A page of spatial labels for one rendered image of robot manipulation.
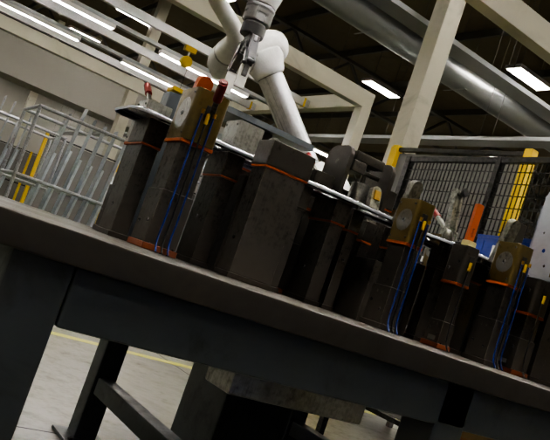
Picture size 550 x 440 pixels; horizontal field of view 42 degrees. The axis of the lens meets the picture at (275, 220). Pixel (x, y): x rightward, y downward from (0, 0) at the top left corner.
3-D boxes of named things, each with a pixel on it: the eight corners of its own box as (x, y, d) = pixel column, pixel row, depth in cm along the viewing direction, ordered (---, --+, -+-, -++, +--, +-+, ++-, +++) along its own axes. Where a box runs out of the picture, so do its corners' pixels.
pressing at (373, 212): (136, 105, 158) (139, 99, 158) (109, 111, 178) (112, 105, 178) (546, 285, 221) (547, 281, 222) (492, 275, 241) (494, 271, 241)
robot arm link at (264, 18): (252, -4, 212) (245, 15, 211) (279, 10, 215) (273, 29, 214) (243, 4, 220) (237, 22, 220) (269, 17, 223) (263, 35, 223)
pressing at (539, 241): (546, 285, 229) (577, 184, 232) (519, 279, 239) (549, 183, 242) (547, 285, 229) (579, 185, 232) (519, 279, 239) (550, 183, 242)
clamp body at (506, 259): (489, 368, 191) (528, 244, 194) (458, 357, 202) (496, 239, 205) (506, 374, 194) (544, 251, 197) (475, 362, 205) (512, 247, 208)
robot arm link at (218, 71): (207, 41, 261) (239, 30, 266) (195, 60, 277) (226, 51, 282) (222, 73, 260) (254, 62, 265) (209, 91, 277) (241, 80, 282)
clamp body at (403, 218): (383, 332, 178) (427, 199, 181) (356, 322, 188) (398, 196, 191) (403, 339, 181) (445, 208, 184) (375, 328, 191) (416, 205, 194)
